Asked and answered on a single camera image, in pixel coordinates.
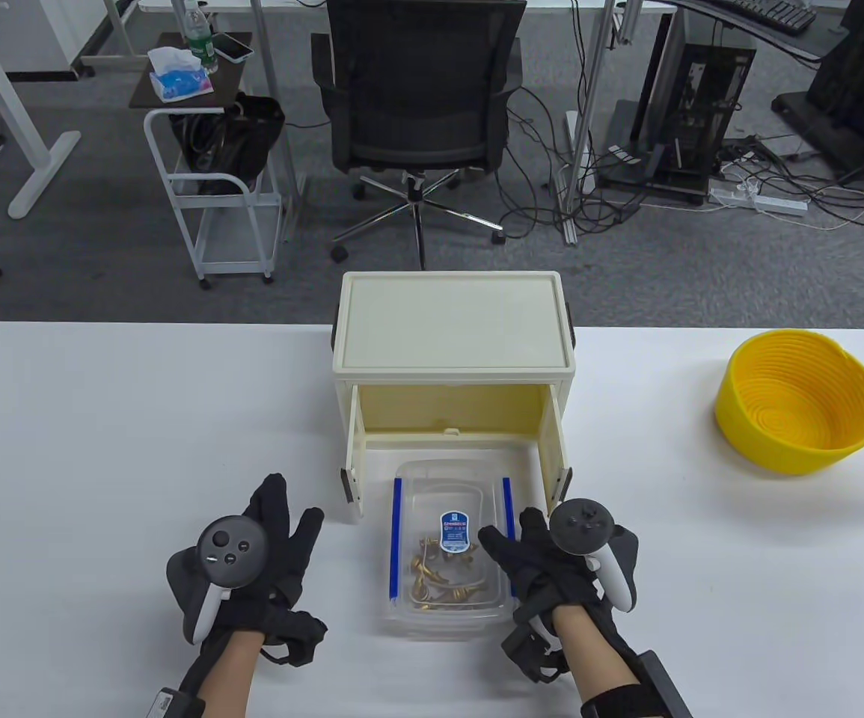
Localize black bag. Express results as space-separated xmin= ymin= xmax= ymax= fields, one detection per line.
xmin=170 ymin=93 xmax=287 ymax=195

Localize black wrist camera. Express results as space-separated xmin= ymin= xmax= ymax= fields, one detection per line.
xmin=260 ymin=610 xmax=328 ymax=668
xmin=503 ymin=621 xmax=569 ymax=683

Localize black wrist sensor box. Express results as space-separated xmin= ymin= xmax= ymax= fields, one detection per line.
xmin=149 ymin=687 xmax=204 ymax=718
xmin=580 ymin=649 xmax=694 ymax=718

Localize person's right hand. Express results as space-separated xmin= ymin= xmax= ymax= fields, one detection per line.
xmin=478 ymin=507 xmax=640 ymax=636

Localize yellow woven basket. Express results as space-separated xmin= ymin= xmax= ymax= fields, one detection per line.
xmin=714 ymin=331 xmax=864 ymax=476

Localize black curved desk top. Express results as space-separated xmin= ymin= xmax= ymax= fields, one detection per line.
xmin=671 ymin=0 xmax=844 ymax=62

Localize grey hand controller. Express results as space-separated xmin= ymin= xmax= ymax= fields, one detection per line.
xmin=548 ymin=497 xmax=636 ymax=614
xmin=191 ymin=516 xmax=269 ymax=645

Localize grey right hand controller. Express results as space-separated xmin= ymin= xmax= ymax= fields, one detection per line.
xmin=548 ymin=497 xmax=636 ymax=614

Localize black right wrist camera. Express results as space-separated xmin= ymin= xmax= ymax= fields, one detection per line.
xmin=503 ymin=621 xmax=569 ymax=683

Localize clear plastic box blue clips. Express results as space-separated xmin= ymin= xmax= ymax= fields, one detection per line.
xmin=383 ymin=460 xmax=518 ymax=642

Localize person's left forearm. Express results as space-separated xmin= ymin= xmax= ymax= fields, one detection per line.
xmin=196 ymin=628 xmax=268 ymax=718

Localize silver aluminium post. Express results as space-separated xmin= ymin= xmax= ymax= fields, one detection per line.
xmin=560 ymin=0 xmax=619 ymax=246

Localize white drawer unit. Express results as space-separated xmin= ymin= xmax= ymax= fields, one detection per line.
xmin=0 ymin=0 xmax=96 ymax=79

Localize cream plastic cabinet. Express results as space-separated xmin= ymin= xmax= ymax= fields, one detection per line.
xmin=329 ymin=271 xmax=578 ymax=518

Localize person's left hand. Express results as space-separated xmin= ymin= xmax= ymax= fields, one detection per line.
xmin=166 ymin=473 xmax=328 ymax=668

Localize grey left hand controller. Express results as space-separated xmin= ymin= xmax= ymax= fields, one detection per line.
xmin=191 ymin=516 xmax=269 ymax=645

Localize white desk with T-leg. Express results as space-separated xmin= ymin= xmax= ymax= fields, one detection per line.
xmin=0 ymin=0 xmax=82 ymax=220

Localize white power strip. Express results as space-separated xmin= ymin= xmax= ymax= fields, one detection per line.
xmin=708 ymin=187 xmax=809 ymax=218

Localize person's right forearm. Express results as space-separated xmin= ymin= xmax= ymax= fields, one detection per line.
xmin=551 ymin=604 xmax=646 ymax=718

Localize black left wrist sensor box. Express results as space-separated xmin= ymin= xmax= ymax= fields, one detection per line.
xmin=149 ymin=687 xmax=204 ymax=718

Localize black mesh office chair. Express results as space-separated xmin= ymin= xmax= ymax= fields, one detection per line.
xmin=310 ymin=0 xmax=526 ymax=271

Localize white rolling cart brown top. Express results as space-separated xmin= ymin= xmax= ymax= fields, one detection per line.
xmin=129 ymin=31 xmax=287 ymax=291

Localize long white desk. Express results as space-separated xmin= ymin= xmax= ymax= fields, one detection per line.
xmin=138 ymin=0 xmax=678 ymax=16

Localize white smartphone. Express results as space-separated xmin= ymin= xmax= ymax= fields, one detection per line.
xmin=211 ymin=34 xmax=254 ymax=63

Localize blue tissue pack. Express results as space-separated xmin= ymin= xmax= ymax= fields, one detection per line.
xmin=147 ymin=46 xmax=215 ymax=102

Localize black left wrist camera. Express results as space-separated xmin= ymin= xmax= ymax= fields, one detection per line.
xmin=260 ymin=610 xmax=328 ymax=668

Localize green label water bottle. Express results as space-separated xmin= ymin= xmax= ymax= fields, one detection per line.
xmin=181 ymin=0 xmax=219 ymax=74

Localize black right wrist sensor box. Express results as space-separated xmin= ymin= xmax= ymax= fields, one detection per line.
xmin=580 ymin=649 xmax=694 ymax=718

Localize black keyboard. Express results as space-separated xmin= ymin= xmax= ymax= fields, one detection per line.
xmin=723 ymin=0 xmax=818 ymax=34

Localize black computer tower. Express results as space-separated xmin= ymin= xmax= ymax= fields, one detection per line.
xmin=630 ymin=43 xmax=758 ymax=199

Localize clear box lid blue label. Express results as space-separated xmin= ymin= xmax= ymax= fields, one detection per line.
xmin=394 ymin=461 xmax=511 ymax=610

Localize pile of gold chess pieces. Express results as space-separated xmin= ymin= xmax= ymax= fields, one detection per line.
xmin=405 ymin=535 xmax=496 ymax=610

